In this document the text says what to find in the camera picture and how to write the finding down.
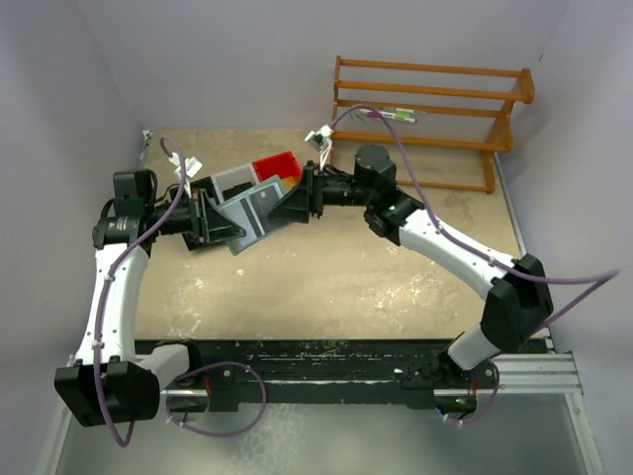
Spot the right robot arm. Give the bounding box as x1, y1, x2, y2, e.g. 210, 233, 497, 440
268, 144, 553, 371

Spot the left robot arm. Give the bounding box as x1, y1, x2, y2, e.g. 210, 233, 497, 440
54, 169, 245, 427

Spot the white bin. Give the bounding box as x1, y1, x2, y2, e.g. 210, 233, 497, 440
211, 164, 259, 202

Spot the wooden shelf rack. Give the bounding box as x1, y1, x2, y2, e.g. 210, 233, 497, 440
332, 56, 536, 194

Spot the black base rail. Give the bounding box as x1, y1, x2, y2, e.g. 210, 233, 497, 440
86, 338, 550, 412

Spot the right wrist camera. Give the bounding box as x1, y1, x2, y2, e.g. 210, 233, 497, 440
305, 124, 334, 170

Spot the purple marker pen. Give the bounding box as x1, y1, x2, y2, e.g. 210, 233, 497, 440
359, 109, 417, 124

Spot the red bin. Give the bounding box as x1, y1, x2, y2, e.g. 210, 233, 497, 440
252, 150, 302, 182

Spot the black bin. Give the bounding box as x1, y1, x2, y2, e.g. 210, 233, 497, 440
182, 177, 219, 251

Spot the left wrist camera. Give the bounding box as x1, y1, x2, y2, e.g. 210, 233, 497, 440
173, 156, 203, 181

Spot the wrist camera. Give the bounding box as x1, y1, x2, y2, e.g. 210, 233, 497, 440
305, 124, 334, 170
173, 156, 203, 181

